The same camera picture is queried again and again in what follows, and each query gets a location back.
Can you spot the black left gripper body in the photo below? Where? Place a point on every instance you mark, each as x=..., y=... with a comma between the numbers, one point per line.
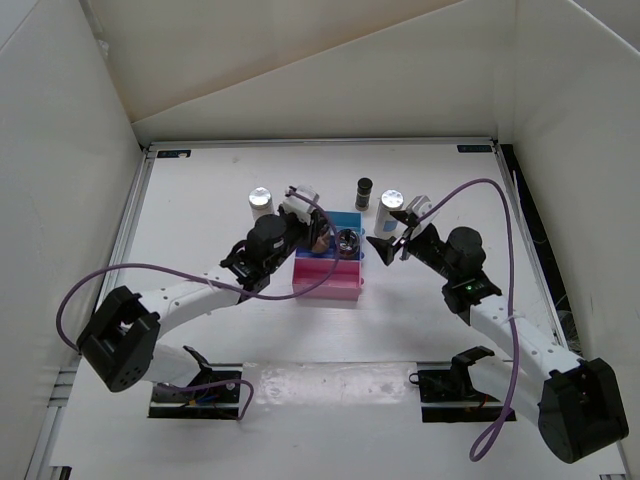
x=297, y=233

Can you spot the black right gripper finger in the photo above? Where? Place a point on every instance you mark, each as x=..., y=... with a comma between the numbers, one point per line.
x=407, y=219
x=385, y=248

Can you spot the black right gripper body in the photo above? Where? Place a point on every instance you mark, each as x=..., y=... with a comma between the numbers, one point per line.
x=428, y=249

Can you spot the silver-lid salt bottle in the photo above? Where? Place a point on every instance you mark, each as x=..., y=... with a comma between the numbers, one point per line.
x=261, y=202
x=390, y=201

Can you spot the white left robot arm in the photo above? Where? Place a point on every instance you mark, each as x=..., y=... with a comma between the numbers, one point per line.
x=122, y=340

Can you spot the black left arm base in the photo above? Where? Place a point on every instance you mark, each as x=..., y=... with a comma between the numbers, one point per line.
x=217, y=398

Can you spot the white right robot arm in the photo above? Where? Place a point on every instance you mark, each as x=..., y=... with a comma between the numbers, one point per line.
x=575, y=403

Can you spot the dark blue tray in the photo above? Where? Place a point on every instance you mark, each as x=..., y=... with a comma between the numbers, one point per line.
x=305, y=253

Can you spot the light blue tray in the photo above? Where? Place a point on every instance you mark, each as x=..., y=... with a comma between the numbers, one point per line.
x=347, y=220

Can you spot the pink tray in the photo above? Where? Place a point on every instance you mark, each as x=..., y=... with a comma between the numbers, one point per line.
x=345, y=283

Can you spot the small black-cap spice bottle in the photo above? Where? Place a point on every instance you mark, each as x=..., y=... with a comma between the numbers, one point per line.
x=363, y=193

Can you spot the dark table label right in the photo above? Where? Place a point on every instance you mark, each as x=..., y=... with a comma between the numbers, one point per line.
x=474, y=148

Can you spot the dark table label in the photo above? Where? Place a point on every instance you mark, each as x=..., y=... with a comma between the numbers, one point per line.
x=474, y=148
x=173, y=154

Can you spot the dark table label left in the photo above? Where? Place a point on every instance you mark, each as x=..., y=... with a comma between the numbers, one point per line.
x=173, y=154

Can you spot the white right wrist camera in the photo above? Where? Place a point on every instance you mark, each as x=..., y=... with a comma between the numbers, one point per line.
x=418, y=207

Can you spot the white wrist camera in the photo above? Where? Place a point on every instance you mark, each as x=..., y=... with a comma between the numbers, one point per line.
x=418, y=207
x=301, y=202

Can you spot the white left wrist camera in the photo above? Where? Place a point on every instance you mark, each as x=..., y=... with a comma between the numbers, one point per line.
x=301, y=202

